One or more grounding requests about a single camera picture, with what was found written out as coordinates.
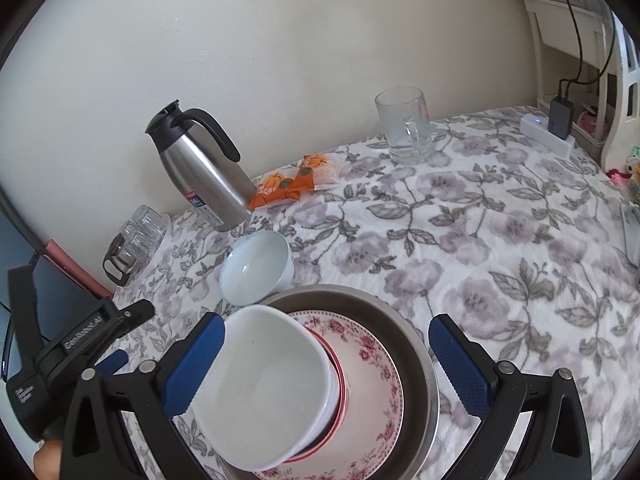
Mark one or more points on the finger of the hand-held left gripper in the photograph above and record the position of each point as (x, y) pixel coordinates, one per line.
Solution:
(135, 317)
(112, 361)

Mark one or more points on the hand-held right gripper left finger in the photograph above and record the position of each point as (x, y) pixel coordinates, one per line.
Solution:
(192, 365)

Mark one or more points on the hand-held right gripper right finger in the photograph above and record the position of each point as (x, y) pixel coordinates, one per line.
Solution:
(460, 370)

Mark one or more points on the stainless steel basin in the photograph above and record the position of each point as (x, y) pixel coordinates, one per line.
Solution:
(415, 360)

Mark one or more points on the white cup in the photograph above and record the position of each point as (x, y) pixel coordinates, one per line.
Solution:
(265, 385)

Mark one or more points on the round pink floral plate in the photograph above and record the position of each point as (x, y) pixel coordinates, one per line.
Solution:
(375, 385)

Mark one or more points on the strawberry print bowl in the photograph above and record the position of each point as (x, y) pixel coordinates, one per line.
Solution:
(342, 390)

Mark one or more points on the person's left hand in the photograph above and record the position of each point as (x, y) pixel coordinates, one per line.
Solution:
(50, 457)

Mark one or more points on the small clear glass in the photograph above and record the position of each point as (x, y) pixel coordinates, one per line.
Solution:
(151, 219)
(124, 256)
(134, 239)

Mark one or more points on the dark panel with pink edge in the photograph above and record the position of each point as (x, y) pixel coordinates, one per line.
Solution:
(60, 300)

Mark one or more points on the pale blue bowl red mark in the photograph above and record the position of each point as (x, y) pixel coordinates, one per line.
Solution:
(255, 270)

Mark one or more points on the orange snack packet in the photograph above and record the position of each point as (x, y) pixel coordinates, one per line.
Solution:
(272, 192)

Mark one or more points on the white phone stand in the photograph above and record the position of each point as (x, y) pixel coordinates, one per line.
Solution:
(632, 230)

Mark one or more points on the clear bread packet orange print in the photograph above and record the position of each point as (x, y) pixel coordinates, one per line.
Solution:
(320, 170)

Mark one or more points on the white power strip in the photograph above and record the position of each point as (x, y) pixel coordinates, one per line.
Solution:
(537, 132)

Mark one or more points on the clear glass mug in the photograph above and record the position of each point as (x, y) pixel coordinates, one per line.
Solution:
(400, 125)

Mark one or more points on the small toy figure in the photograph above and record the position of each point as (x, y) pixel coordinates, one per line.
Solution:
(632, 167)

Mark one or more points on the black power adapter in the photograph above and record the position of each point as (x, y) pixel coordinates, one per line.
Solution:
(561, 120)

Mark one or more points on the white cutout panel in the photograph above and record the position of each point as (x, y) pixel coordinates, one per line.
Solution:
(625, 90)

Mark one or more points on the cream wooden shelf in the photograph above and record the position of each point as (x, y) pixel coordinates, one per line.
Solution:
(565, 35)

